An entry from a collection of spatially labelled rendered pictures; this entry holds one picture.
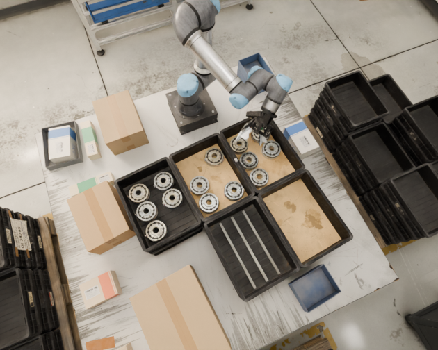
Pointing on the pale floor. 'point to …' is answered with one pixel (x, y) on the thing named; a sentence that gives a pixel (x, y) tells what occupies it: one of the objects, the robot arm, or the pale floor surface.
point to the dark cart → (434, 324)
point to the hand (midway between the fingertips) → (247, 143)
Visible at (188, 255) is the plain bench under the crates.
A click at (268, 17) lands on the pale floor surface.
